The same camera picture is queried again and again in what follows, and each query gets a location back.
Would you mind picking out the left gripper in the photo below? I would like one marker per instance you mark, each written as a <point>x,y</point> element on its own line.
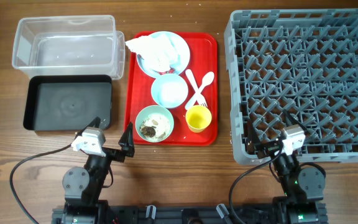
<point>126,144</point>

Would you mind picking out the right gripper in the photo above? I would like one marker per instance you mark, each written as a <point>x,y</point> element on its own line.
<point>266,147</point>

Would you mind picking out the green bowl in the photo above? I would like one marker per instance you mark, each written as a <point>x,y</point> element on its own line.
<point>150,110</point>

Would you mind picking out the rice and food leftovers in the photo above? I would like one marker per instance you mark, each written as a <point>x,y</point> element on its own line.
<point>155,127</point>

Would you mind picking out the yellow plastic cup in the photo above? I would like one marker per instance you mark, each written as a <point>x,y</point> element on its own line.
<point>198,118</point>

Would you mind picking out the red snack wrapper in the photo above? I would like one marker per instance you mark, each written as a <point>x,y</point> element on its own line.
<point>171,70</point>

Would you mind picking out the white napkin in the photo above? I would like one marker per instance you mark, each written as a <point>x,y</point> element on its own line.
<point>158,52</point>

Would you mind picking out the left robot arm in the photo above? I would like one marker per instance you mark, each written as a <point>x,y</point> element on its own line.
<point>83,185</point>

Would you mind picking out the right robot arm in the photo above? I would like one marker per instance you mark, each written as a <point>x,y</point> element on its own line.
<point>303,184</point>

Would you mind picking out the grey dishwasher rack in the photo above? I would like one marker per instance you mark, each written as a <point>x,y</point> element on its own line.
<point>298,61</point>

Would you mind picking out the black plastic tray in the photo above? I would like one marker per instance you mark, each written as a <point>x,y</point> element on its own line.
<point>67,102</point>

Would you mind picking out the light blue bowl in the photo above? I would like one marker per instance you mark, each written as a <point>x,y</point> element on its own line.
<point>169,91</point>

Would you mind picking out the red serving tray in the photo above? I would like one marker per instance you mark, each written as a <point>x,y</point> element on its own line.
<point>203,59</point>

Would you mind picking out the white plastic spoon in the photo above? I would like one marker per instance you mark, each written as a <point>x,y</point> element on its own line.
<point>206,80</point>

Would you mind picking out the white plastic fork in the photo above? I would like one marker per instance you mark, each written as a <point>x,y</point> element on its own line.
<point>197,97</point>

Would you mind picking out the clear plastic bin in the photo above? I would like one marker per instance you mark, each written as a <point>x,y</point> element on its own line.
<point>69,45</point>

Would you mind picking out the light blue plate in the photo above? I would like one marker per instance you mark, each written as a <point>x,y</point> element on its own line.
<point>179,44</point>

